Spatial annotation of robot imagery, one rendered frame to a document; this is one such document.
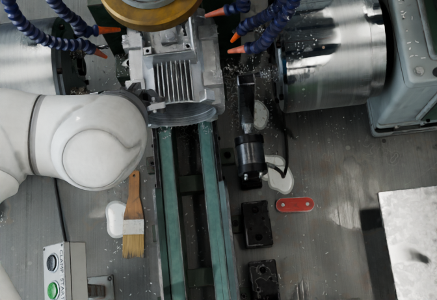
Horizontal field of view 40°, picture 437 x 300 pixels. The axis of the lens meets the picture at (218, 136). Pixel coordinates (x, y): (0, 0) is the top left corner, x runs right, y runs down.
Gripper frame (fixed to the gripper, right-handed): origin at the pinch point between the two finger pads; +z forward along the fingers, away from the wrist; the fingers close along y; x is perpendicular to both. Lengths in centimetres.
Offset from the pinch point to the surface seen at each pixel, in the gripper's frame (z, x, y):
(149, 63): 11.3, -3.7, -1.8
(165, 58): 10.0, -4.6, -5.2
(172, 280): 8.0, 41.0, -1.4
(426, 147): 30, 24, -62
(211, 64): 15.5, -1.9, -13.8
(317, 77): 6.7, 1.4, -33.5
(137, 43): 17.5, -7.1, 0.8
